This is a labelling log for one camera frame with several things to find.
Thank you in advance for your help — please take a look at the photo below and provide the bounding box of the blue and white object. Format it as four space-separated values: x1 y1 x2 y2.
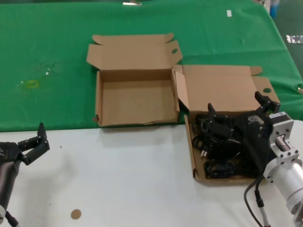
269 0 280 19

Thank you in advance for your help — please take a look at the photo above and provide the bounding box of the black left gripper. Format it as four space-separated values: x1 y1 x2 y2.
0 122 51 209

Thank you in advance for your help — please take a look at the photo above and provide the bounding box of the open cardboard box with torn rim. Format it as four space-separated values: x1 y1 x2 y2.
85 33 184 128

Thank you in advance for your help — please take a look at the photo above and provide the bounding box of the cable with silver connector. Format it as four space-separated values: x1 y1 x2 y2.
254 189 272 227

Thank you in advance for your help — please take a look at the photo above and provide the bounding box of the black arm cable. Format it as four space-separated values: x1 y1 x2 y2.
4 210 20 227
243 171 266 227

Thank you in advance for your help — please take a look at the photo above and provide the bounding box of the crumpled silver foil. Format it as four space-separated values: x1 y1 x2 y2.
285 35 303 44

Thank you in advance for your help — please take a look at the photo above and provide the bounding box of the green tablecloth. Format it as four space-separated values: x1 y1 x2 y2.
0 0 303 133

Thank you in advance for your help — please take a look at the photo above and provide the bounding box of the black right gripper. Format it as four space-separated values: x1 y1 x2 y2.
207 91 280 175

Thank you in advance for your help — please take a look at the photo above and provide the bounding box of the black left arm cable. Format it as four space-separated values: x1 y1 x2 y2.
4 210 20 227

